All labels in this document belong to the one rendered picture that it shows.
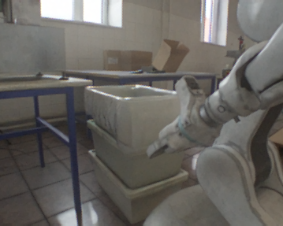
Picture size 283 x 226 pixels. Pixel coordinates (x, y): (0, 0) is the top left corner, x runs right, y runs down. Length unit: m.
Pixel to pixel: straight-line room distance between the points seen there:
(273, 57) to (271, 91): 0.04
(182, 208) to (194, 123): 0.49
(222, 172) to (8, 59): 1.00
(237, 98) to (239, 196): 0.30
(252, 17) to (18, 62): 0.98
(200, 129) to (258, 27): 0.25
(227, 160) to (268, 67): 0.31
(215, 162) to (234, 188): 0.08
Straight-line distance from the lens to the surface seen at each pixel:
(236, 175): 0.56
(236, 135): 0.58
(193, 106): 0.40
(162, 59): 2.33
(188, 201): 0.85
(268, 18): 0.50
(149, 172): 1.09
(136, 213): 1.19
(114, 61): 2.69
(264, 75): 0.31
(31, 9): 1.41
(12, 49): 1.13
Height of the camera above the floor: 0.84
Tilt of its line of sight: 13 degrees down
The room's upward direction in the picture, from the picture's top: 1 degrees clockwise
